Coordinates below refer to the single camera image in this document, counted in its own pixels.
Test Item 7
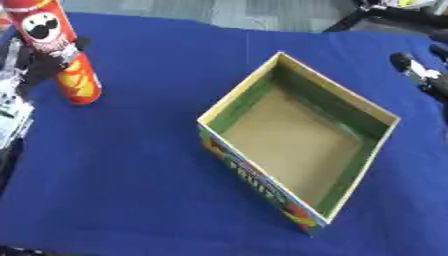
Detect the red cylindrical snack can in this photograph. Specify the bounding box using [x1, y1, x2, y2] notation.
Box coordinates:
[0, 0, 104, 106]

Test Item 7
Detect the black tripod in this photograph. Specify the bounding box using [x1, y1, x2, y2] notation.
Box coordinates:
[322, 0, 448, 34]

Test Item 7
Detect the open cardboard box green inside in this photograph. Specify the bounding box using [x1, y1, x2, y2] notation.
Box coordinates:
[196, 50, 403, 236]

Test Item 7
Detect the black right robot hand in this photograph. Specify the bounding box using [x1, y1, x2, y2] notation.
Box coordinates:
[388, 43, 448, 125]

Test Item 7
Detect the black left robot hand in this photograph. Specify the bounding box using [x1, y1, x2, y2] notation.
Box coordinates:
[0, 35, 95, 95]

